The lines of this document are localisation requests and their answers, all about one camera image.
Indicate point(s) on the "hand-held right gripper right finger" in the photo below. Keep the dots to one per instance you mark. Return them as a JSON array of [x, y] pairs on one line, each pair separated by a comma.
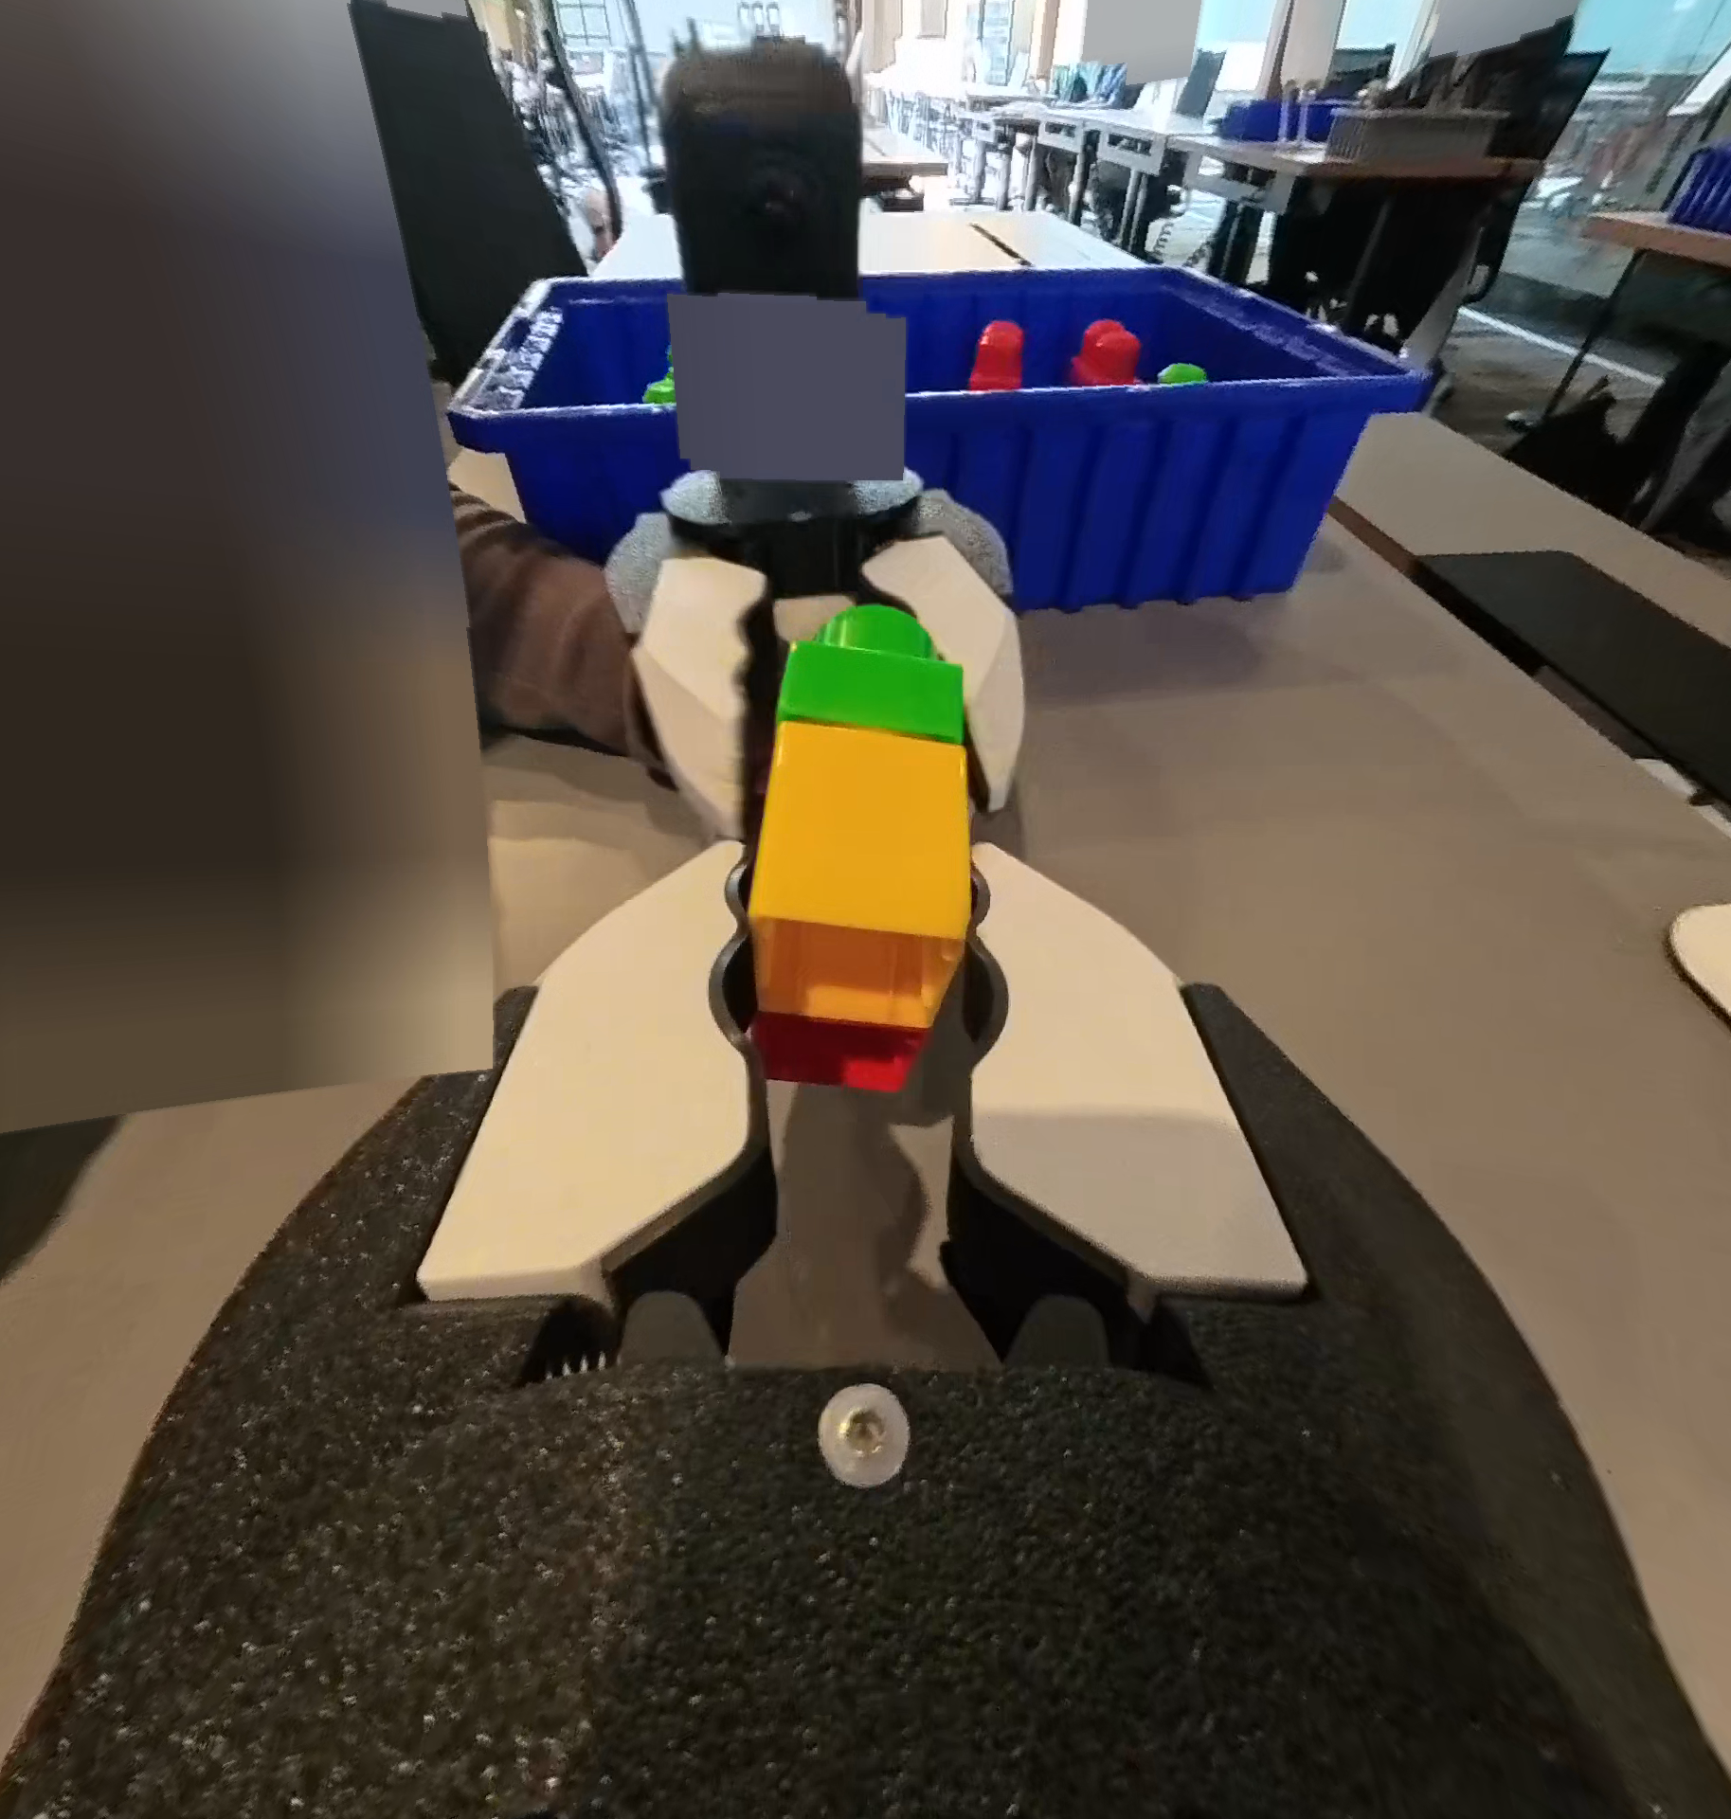
[[1134, 1137]]

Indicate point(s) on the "yellow mega block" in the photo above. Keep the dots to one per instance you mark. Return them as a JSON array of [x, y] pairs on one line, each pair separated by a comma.
[[859, 824]]

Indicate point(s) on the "pile of mega blocks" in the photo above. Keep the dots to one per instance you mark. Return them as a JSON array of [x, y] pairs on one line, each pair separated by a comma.
[[992, 362]]

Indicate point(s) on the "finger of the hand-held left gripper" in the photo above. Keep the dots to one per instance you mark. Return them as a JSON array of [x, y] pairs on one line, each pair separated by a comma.
[[986, 683], [689, 683]]

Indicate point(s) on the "wooden office desk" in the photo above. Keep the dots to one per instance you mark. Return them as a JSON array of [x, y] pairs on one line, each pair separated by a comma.
[[1688, 285]]

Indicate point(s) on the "blue plastic bin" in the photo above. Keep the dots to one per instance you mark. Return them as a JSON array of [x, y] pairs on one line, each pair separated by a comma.
[[1725, 191], [1091, 484], [1285, 121]]

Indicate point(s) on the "red mega block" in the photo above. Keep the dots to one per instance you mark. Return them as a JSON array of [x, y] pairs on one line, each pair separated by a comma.
[[807, 1043]]

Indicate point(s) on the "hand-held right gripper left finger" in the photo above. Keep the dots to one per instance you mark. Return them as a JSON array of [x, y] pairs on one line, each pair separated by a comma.
[[595, 1137]]

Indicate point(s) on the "green mega block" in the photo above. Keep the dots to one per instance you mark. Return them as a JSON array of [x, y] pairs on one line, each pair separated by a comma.
[[865, 688]]

